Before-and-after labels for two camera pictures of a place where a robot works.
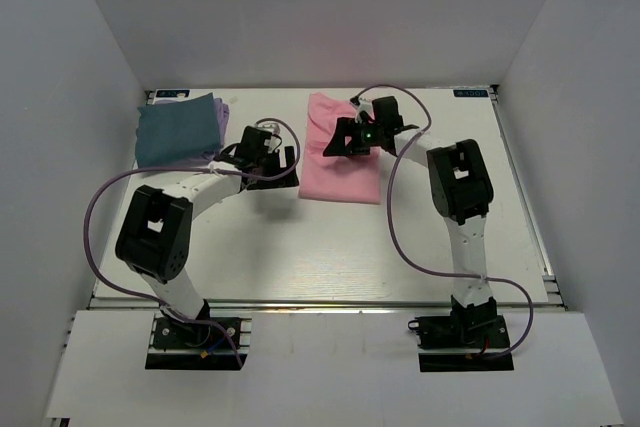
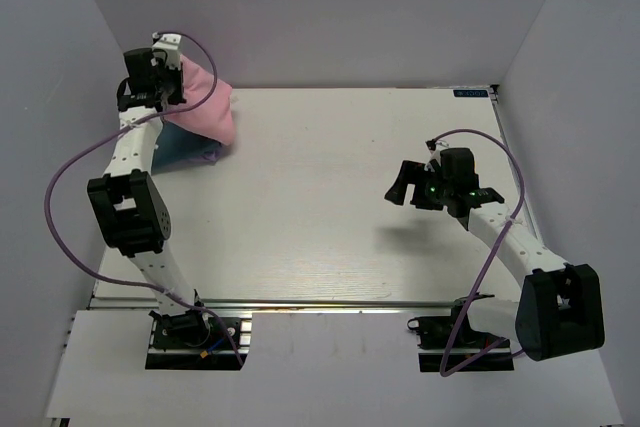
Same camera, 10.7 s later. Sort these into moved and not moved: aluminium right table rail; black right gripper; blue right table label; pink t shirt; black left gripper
Moved: black right gripper; black left gripper; pink t shirt
Not moved: aluminium right table rail; blue right table label
